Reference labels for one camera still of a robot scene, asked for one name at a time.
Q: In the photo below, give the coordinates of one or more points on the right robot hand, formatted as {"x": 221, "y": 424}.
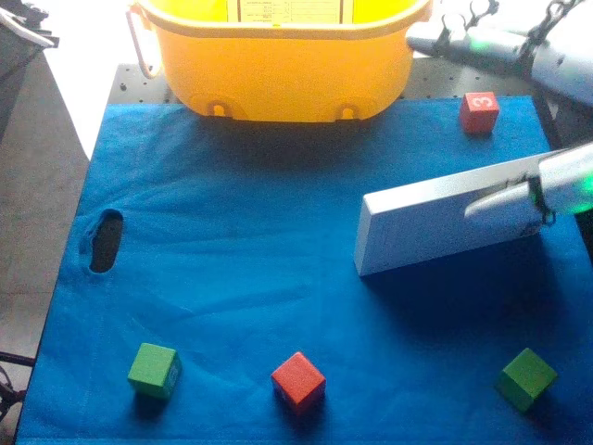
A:
{"x": 565, "y": 55}

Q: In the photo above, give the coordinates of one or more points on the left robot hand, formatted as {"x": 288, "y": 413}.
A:
{"x": 23, "y": 30}

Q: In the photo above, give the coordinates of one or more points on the yellow plastic basket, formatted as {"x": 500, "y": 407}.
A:
{"x": 287, "y": 69}

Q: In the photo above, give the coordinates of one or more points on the red block with number three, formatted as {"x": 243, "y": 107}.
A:
{"x": 479, "y": 113}

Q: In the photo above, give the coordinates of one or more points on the green block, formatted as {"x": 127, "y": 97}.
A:
{"x": 526, "y": 377}
{"x": 152, "y": 371}

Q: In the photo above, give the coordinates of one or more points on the blue fabric cloth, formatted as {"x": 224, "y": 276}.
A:
{"x": 278, "y": 278}

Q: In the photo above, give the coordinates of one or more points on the plain red block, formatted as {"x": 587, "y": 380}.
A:
{"x": 299, "y": 380}

